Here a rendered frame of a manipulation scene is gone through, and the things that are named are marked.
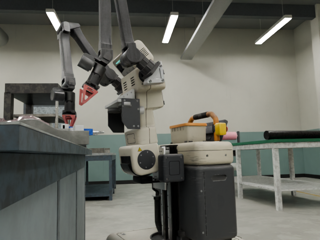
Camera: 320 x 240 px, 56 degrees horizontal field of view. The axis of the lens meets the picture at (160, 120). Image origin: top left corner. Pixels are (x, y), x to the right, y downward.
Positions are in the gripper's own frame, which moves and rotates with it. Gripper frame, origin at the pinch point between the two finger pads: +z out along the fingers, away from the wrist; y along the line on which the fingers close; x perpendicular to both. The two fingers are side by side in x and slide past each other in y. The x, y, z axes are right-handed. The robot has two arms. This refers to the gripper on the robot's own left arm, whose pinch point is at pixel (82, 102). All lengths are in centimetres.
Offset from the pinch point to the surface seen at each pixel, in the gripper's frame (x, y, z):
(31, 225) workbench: -5, 64, 46
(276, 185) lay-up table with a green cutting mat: 278, -147, -61
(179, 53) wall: 241, -571, -403
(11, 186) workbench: -13, 78, 39
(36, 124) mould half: -13.2, 15.1, 19.6
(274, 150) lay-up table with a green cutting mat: 259, -148, -100
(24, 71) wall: -87, -714, -182
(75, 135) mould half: 1.5, 15.0, 17.2
